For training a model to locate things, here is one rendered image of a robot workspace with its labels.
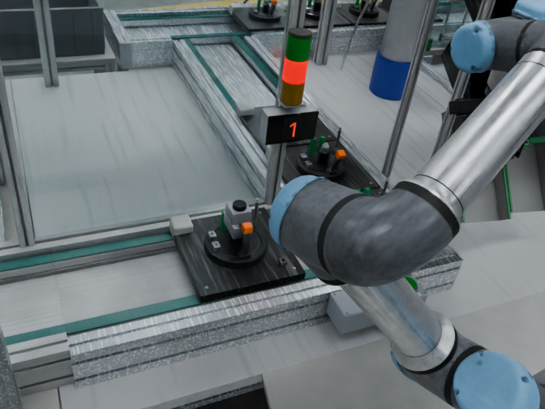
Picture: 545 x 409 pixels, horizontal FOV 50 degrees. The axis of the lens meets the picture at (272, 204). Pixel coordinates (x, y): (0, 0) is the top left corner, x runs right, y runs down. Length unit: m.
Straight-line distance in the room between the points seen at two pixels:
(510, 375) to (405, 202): 0.40
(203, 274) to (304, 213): 0.52
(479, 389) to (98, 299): 0.76
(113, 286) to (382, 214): 0.75
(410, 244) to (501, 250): 1.01
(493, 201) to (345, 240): 0.90
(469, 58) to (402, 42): 1.28
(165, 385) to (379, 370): 0.44
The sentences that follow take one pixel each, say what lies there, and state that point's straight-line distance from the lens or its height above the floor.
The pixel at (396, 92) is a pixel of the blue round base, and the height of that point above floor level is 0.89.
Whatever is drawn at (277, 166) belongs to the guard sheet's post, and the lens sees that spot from 1.40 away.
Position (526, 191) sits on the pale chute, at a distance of 1.65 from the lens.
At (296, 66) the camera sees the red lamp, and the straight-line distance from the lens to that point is 1.22.
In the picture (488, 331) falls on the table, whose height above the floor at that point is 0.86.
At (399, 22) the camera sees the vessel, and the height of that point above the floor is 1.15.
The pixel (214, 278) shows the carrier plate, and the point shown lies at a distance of 1.23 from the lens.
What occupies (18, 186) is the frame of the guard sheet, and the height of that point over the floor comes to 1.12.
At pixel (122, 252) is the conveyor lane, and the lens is 1.35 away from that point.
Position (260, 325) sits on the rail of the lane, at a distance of 1.24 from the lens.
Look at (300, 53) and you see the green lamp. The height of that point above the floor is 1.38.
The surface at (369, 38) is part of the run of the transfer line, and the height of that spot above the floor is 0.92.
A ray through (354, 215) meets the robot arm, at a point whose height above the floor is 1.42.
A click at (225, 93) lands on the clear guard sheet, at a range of 1.25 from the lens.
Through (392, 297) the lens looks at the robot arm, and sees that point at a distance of 0.90.
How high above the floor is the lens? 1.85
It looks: 37 degrees down
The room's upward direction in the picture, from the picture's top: 8 degrees clockwise
